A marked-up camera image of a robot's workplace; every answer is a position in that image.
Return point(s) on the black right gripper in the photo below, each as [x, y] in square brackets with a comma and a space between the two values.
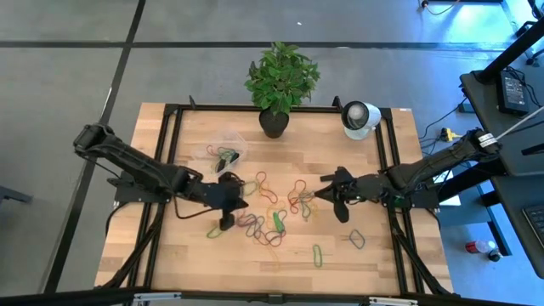
[365, 187]

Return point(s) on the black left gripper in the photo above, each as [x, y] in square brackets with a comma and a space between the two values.
[219, 193]

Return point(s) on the blue rubber band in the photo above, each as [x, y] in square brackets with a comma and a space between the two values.
[284, 214]
[251, 221]
[231, 149]
[362, 244]
[304, 196]

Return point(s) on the red rubber band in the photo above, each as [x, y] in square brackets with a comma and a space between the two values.
[209, 149]
[276, 244]
[266, 192]
[302, 182]

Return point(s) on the wide green rubber band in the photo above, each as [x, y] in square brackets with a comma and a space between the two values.
[278, 223]

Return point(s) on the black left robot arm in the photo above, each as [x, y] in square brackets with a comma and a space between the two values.
[140, 163]

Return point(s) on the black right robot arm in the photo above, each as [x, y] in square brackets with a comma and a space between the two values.
[442, 159]

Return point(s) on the clear plastic bin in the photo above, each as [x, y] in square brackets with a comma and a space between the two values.
[200, 155]

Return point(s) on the white sheet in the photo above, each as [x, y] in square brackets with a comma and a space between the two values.
[452, 200]

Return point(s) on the yellow power plug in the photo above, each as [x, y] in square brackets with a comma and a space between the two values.
[446, 135]

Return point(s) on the green plant in black pot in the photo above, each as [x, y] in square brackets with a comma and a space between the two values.
[280, 81]

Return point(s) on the red and white bottle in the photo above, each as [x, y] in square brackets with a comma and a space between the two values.
[478, 246]

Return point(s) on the black desk foot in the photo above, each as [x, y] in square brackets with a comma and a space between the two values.
[495, 221]

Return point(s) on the small black round object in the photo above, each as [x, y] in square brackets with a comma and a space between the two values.
[494, 256]

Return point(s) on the black desk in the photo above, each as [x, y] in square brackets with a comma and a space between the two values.
[480, 98]

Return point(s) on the white rod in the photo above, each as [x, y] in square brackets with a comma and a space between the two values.
[523, 121]

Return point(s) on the black keyboard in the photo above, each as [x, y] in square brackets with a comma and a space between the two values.
[536, 223]

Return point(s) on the black power adapter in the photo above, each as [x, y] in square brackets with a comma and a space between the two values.
[512, 93]

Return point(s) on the black diagonal pole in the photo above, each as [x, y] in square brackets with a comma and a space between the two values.
[510, 53]

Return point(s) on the grey furniture leg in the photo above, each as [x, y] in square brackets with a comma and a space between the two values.
[13, 194]

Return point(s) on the small black camera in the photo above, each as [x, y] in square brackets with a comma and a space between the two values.
[275, 298]

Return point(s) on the black aluminium table frame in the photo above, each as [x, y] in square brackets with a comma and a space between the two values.
[212, 108]

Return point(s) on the silver aluminium bracket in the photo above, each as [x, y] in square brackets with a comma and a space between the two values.
[157, 296]
[393, 302]

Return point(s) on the black frame crossbeam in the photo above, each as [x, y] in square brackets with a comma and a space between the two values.
[64, 297]

